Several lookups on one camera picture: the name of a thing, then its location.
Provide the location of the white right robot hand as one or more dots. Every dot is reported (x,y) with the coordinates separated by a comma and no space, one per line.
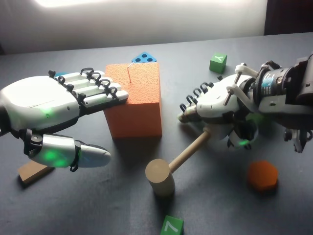
(217,102)

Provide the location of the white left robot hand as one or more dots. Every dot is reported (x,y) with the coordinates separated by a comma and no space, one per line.
(36,102)

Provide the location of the large orange foam block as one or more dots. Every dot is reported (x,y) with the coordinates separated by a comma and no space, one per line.
(137,115)

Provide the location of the wooden mallet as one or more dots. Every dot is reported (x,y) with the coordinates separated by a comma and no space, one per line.
(160,178)

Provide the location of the blue round disc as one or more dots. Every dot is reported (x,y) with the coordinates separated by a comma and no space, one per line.
(60,74)

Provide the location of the tan wooden plank block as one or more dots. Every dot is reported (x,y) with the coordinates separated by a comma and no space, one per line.
(31,172)

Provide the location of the orange hexagon block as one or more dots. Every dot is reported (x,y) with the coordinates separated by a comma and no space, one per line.
(262,175)

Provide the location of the blue block with round holes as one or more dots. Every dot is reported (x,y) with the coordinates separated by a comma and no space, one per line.
(144,58)

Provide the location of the thin metal nail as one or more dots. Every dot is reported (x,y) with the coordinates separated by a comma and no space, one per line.
(129,73)

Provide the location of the green cube with letter Y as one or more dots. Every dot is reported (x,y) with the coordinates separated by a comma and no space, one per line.
(217,63)

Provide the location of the dark curtain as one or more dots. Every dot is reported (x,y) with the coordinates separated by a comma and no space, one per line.
(288,17)

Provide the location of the grey table cloth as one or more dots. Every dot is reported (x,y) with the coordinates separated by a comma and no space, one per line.
(97,208)

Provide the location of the green cube with number 7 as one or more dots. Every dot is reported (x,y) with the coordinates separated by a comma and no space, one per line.
(172,226)

